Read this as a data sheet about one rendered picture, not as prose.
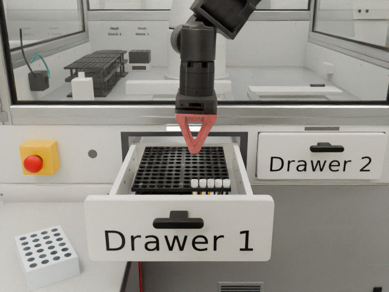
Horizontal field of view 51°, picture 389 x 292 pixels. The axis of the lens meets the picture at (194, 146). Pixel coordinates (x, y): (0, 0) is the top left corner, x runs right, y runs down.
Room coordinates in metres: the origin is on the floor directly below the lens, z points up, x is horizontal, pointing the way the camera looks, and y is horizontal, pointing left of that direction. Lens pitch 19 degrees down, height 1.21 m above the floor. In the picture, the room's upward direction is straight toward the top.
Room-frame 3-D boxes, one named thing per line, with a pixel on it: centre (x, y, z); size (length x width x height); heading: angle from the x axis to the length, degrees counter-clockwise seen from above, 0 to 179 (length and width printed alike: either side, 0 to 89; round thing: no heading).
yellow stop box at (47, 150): (0.86, 0.35, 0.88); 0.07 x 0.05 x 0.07; 90
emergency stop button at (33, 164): (0.83, 0.35, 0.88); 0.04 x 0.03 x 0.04; 90
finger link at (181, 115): (0.66, 0.00, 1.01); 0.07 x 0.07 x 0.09; 0
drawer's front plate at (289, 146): (0.88, -0.29, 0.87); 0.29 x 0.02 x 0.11; 90
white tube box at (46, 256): (0.63, 0.27, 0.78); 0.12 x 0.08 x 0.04; 31
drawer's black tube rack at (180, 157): (0.76, 0.02, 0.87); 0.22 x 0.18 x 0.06; 0
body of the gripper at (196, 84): (0.66, 0.00, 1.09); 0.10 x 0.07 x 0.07; 0
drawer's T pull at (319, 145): (0.85, -0.29, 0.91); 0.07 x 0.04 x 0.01; 90
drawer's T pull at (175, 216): (0.53, 0.02, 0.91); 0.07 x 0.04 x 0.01; 90
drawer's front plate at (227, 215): (0.56, 0.02, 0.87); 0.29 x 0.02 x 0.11; 90
